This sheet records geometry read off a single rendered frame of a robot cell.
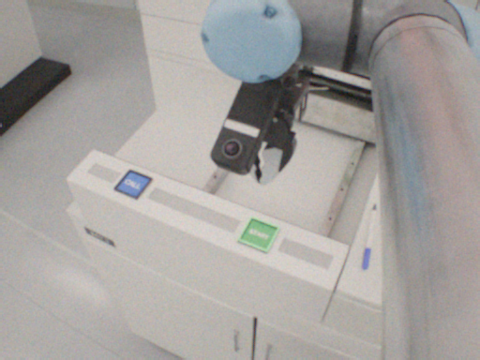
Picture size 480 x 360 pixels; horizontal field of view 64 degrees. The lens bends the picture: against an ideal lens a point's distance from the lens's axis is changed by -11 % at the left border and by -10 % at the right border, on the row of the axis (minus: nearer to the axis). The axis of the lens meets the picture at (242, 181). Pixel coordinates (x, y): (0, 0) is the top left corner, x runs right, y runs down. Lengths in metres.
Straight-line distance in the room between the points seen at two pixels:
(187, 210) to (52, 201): 1.50
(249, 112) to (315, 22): 0.19
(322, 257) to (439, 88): 0.54
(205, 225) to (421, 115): 0.59
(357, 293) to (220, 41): 0.48
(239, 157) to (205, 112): 0.72
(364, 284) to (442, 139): 0.54
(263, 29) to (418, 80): 0.13
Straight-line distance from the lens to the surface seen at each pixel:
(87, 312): 1.81
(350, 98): 1.18
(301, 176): 1.01
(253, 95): 0.49
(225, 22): 0.31
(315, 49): 0.33
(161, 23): 1.35
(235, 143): 0.47
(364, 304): 0.70
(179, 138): 1.11
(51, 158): 2.43
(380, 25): 0.32
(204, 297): 0.94
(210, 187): 0.94
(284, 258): 0.71
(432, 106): 0.20
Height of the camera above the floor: 1.56
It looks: 49 degrees down
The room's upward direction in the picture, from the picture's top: straight up
